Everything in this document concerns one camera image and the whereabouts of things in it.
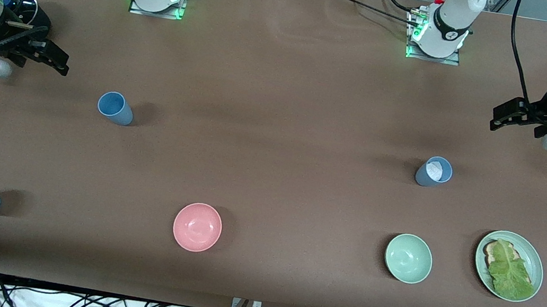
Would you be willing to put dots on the green lettuce leaf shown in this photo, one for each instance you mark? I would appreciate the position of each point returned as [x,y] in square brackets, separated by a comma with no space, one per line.
[509,273]

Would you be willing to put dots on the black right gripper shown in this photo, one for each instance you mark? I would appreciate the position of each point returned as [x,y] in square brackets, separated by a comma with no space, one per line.
[16,34]

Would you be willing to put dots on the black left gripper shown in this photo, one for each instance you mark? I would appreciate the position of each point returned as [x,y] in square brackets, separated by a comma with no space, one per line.
[540,110]

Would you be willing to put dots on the pink bowl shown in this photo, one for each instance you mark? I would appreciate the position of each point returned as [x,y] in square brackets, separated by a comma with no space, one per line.
[197,227]

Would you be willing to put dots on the toasted bread slice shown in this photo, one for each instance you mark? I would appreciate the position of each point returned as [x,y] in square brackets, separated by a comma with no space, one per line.
[489,253]

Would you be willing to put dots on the mint green plate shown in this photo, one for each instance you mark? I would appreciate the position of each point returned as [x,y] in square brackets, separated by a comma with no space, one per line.
[532,259]

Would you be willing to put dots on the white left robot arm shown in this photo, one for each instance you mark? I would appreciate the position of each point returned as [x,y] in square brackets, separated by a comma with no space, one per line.
[453,18]

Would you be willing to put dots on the grey-blue plastic cup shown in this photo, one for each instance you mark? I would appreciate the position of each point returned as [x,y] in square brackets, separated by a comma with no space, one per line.
[424,178]

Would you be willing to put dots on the bright blue plastic cup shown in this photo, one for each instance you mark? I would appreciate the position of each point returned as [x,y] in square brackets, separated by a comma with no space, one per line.
[116,110]

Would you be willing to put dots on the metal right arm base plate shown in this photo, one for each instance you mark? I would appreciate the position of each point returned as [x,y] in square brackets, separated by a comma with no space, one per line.
[178,14]

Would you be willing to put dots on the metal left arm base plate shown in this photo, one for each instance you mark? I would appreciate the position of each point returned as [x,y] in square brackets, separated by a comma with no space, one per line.
[453,61]

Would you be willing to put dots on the mint green bowl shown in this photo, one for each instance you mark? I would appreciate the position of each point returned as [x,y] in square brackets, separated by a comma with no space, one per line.
[408,258]

